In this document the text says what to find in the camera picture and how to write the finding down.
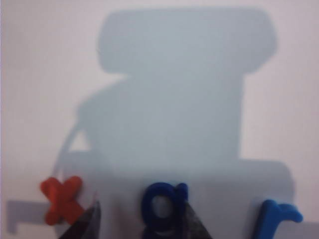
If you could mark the dark blue letter g magnet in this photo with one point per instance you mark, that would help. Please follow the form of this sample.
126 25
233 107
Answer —
147 201

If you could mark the light blue letter r magnet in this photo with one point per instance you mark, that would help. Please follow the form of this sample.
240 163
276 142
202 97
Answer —
269 219

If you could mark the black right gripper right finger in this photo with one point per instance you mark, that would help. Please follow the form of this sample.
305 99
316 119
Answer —
195 229

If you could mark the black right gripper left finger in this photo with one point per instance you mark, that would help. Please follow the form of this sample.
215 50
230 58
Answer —
86 226

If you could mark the orange letter x magnet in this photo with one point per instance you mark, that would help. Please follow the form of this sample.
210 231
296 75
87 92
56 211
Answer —
62 199

